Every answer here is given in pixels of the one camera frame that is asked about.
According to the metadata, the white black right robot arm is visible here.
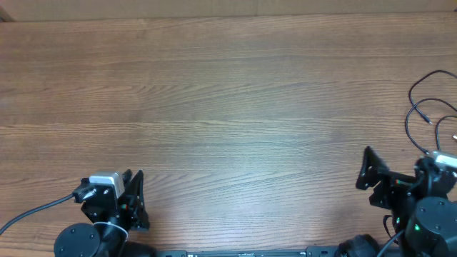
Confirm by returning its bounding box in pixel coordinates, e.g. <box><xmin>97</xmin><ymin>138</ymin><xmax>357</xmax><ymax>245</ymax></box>
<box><xmin>335</xmin><ymin>146</ymin><xmax>456</xmax><ymax>257</ymax></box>

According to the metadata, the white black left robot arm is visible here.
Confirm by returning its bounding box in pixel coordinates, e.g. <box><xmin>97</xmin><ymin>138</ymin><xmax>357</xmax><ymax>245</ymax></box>
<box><xmin>54</xmin><ymin>169</ymin><xmax>157</xmax><ymax>257</ymax></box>

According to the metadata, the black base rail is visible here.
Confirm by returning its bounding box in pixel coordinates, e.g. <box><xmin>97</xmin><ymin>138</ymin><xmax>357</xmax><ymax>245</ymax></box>
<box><xmin>156</xmin><ymin>246</ymin><xmax>350</xmax><ymax>257</ymax></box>

